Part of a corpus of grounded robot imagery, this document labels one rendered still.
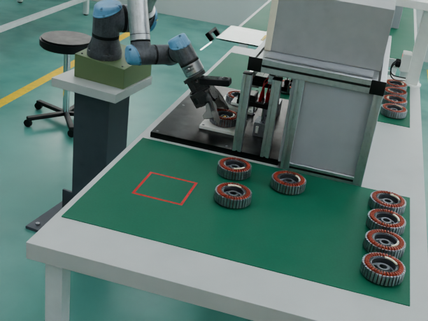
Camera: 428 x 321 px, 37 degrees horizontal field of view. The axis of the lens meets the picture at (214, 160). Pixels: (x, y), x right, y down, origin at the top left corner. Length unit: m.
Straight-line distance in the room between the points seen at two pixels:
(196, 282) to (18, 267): 1.44
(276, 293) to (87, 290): 1.32
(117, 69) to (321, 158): 1.01
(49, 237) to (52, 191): 1.77
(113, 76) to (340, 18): 1.07
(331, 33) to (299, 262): 0.80
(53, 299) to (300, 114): 0.97
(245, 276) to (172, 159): 0.66
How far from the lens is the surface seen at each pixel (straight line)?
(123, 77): 2.76
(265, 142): 2.21
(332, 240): 1.86
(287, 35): 2.19
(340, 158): 2.18
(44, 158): 3.84
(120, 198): 1.91
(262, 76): 2.58
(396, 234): 1.89
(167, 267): 1.64
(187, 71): 2.38
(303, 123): 2.15
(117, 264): 1.63
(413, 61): 3.41
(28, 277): 2.86
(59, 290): 1.80
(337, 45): 2.17
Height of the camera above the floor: 1.69
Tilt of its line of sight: 25 degrees down
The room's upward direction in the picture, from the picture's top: 7 degrees clockwise
